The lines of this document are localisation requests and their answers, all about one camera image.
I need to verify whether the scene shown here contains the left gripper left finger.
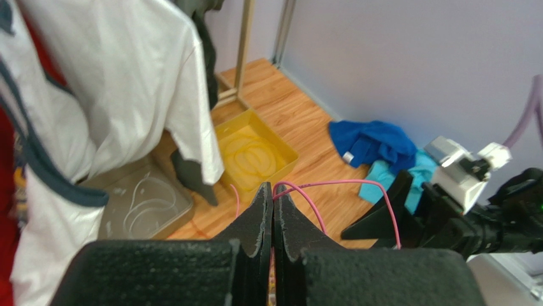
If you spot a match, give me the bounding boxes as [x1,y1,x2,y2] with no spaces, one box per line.
[212,182,273,305]

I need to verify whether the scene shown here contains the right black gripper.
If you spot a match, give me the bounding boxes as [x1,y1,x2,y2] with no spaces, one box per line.
[340,170,482,259]

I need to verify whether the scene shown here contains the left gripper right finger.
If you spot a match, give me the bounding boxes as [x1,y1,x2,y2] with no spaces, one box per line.
[273,184,340,305]

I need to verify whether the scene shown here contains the pink cable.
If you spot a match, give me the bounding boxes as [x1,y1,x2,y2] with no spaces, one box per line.
[229,179,402,251]

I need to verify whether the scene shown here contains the yellow cable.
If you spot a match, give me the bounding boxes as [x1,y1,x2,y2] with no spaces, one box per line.
[222,131,289,189]

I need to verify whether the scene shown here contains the white cable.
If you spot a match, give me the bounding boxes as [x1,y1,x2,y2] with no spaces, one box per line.
[122,171,181,239]

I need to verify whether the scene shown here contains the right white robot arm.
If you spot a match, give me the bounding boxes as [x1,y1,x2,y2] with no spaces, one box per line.
[340,168,542,258]

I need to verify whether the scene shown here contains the yellow plastic tray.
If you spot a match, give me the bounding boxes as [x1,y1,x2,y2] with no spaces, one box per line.
[215,109,299,198]

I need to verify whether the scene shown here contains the cyan cloth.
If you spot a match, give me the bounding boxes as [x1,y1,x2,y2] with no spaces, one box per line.
[358,150,437,214]

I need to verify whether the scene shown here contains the dark blue towel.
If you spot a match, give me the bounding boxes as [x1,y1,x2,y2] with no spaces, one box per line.
[328,120,417,174]

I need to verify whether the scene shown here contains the wooden clothes rack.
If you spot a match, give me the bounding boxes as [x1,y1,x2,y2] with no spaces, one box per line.
[215,0,255,110]

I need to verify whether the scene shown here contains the white hanging tank top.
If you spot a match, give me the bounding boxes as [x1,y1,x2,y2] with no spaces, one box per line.
[1,1,224,305]

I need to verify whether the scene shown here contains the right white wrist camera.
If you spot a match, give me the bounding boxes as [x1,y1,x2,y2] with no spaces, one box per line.
[423,136,512,214]

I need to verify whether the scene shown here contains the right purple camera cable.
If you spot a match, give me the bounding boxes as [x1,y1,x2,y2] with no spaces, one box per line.
[502,74,543,149]

